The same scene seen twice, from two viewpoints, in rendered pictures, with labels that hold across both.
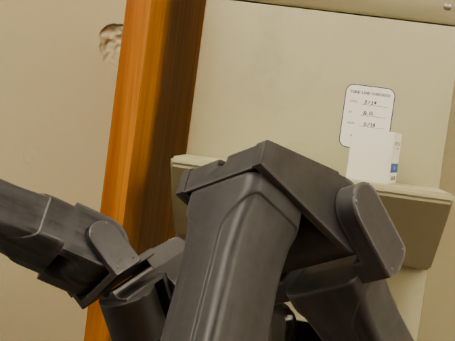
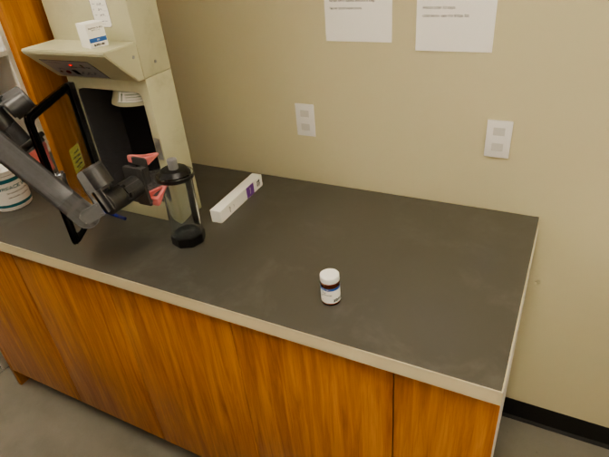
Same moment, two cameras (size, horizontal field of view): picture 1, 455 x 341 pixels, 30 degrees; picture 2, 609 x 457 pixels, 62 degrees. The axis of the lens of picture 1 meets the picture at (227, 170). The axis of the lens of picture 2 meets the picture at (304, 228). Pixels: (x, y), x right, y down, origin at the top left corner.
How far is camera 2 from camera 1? 1.23 m
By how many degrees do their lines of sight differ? 37
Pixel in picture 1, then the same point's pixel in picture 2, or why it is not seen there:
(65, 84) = not seen: outside the picture
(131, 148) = (15, 45)
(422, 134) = (120, 16)
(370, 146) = (82, 32)
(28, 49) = not seen: outside the picture
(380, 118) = (104, 11)
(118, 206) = (23, 71)
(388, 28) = not seen: outside the picture
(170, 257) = (11, 95)
